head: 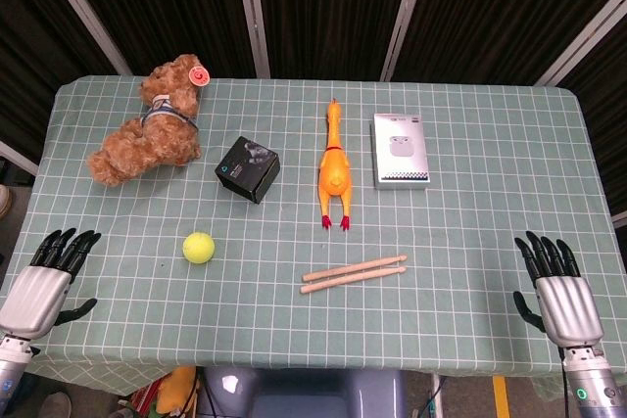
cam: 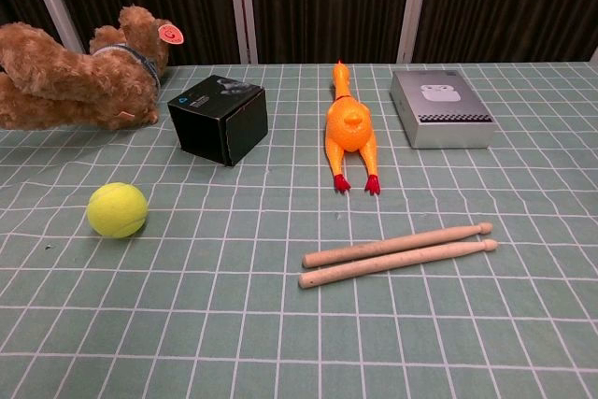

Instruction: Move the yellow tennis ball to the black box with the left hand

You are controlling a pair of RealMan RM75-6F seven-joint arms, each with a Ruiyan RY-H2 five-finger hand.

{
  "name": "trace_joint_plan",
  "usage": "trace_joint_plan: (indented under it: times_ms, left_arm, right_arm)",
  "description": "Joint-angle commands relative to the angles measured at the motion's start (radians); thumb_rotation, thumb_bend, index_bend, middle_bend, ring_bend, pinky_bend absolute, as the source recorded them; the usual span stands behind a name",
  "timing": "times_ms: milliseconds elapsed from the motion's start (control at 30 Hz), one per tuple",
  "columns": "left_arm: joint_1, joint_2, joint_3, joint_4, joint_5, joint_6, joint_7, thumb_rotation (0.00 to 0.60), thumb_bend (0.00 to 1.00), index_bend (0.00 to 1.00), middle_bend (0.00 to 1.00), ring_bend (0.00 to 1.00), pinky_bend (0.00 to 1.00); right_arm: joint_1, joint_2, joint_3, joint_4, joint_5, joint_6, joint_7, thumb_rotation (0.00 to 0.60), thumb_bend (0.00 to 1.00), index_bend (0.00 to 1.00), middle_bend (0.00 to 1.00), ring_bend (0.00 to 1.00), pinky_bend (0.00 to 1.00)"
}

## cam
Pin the black cardboard box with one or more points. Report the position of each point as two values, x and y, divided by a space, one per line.
219 130

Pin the yellow tennis ball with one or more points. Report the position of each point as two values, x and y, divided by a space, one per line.
117 209

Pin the silver earbuds box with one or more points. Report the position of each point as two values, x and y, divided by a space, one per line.
439 114

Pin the orange rubber chicken toy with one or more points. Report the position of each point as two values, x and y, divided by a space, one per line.
349 125

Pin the wooden drumstick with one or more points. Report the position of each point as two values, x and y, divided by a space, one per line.
397 262
397 244

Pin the green checkered tablecloth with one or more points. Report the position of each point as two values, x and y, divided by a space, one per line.
299 324

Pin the brown plush teddy bear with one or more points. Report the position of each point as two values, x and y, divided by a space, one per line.
70 81

